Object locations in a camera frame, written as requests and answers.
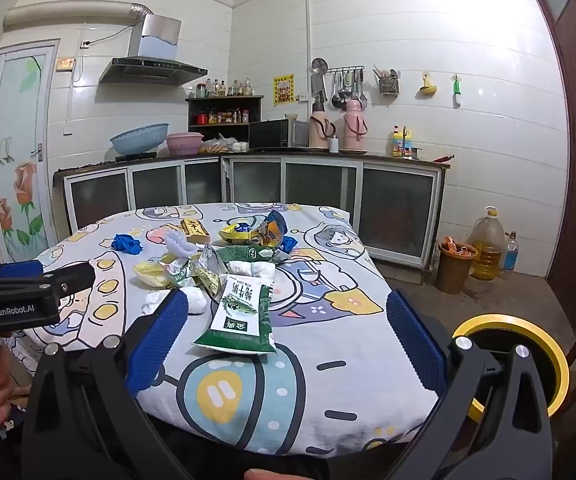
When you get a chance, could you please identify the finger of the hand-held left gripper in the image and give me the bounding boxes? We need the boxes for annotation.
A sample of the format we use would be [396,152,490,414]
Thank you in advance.
[28,261,97,297]
[0,260,45,282]

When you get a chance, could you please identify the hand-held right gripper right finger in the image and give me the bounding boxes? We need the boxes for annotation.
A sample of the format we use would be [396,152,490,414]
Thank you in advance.
[386,289,554,480]

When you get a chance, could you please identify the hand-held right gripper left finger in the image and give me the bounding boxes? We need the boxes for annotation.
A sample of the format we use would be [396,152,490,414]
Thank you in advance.
[20,290,193,480]

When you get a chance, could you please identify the green white snack wrapper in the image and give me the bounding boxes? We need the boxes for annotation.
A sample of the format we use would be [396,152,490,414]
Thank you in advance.
[163,245,226,301]

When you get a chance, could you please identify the green milk carton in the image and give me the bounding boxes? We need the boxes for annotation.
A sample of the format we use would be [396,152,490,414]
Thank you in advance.
[193,274,277,356]
[216,244,291,265]

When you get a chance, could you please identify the yellow rimmed bin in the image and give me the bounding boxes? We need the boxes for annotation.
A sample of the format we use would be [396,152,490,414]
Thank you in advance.
[452,312,571,423]

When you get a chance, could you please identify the small white tissue ball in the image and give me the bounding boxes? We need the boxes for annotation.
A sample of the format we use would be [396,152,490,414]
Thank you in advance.
[183,285,209,316]

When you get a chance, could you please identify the yellow cloth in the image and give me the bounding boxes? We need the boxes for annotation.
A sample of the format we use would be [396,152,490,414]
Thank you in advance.
[134,255,183,288]

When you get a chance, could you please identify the round table with cartoon cloth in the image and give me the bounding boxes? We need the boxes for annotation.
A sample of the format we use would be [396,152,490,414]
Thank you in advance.
[5,201,441,458]

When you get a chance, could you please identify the brown plastic bin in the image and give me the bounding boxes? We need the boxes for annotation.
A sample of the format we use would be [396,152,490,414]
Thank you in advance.
[436,237,479,295]

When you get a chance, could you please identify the lavender cloth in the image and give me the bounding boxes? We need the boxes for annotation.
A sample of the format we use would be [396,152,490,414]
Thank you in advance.
[164,230,199,260]

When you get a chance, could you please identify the yellow cardboard box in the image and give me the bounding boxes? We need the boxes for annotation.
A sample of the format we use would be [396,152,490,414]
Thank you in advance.
[165,217,213,243]

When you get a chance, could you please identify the large cooking oil bottle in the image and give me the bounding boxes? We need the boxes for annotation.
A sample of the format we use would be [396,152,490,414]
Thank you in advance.
[469,206,506,281]

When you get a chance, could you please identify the blue water bottle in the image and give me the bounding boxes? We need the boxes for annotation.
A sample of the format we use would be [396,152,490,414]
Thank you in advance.
[502,231,520,273]

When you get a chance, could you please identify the yellow snack bag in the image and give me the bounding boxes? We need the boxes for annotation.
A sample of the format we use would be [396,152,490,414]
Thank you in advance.
[218,221,259,245]

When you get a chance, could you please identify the kitchen cabinet with glass doors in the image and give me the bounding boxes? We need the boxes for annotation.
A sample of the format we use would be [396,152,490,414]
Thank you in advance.
[53,152,451,268]

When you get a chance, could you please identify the flower printed glass door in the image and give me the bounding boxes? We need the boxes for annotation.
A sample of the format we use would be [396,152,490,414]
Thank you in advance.
[0,39,61,263]

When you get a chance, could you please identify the blue plastic basket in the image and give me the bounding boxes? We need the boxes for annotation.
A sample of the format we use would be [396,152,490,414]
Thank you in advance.
[110,123,169,157]

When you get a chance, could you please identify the blue orange snack bag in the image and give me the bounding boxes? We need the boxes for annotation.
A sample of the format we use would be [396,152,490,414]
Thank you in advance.
[253,211,289,248]

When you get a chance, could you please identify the pink plastic basin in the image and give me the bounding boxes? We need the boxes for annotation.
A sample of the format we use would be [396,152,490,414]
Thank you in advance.
[166,132,205,157]

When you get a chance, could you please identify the yellow dish soap bottle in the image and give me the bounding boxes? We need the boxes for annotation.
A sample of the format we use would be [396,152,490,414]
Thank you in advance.
[389,126,413,158]

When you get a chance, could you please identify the plastic bag of food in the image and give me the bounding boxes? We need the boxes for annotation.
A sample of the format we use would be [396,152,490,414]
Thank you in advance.
[199,135,249,155]

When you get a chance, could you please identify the row of seasoning jars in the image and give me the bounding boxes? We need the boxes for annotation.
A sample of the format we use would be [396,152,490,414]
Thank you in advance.
[197,108,249,126]

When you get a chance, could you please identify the pink thermos flask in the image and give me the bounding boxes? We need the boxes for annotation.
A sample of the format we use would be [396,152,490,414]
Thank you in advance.
[309,101,335,150]
[343,99,367,152]

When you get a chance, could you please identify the black microwave oven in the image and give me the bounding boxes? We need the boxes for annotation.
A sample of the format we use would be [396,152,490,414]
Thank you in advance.
[249,119,309,150]

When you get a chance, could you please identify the row of glass bottles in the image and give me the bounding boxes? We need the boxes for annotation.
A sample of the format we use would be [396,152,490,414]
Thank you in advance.
[186,78,256,99]

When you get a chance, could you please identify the dark wooden shelf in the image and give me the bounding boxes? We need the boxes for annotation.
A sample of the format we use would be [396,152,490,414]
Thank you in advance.
[185,95,265,142]

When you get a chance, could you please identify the metal cutlery holder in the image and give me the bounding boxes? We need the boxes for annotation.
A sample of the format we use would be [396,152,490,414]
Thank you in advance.
[373,65,401,96]

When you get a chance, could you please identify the steel range hood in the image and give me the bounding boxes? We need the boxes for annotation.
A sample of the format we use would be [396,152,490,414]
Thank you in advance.
[99,14,209,86]

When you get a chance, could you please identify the row of hanging kitchen utensils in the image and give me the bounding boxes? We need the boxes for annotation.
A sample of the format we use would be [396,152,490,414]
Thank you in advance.
[310,57,369,111]

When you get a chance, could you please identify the silver exhaust duct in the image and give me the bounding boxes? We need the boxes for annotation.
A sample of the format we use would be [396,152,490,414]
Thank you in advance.
[3,2,153,28]

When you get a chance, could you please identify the yellow wall poster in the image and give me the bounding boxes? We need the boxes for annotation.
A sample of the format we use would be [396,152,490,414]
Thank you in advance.
[273,74,295,107]

